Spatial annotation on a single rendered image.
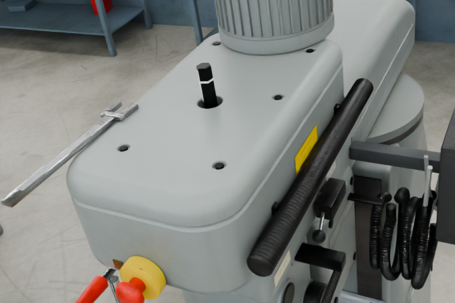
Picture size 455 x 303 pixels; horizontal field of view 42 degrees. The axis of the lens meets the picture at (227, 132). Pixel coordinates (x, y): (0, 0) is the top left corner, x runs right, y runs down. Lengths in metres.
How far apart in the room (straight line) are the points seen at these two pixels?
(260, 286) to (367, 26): 0.70
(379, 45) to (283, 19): 0.42
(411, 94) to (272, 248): 0.84
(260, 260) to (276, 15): 0.40
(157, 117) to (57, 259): 2.84
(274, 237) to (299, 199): 0.08
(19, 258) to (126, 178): 3.05
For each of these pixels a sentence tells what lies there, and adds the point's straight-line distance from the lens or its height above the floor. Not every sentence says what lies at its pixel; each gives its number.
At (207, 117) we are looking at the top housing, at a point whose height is 1.89.
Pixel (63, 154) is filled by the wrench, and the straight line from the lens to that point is 0.81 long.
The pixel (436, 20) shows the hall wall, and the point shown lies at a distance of 5.32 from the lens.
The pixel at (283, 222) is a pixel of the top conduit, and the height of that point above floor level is 1.80.
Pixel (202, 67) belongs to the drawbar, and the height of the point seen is 1.95.
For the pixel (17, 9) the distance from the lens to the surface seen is 7.14.
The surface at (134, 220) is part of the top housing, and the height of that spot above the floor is 1.85.
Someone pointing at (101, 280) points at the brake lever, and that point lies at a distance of 0.88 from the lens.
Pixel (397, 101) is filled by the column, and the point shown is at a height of 1.56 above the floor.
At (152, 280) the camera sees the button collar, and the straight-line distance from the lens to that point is 0.76.
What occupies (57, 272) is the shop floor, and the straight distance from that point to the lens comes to 3.56.
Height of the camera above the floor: 2.31
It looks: 32 degrees down
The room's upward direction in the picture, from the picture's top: 10 degrees counter-clockwise
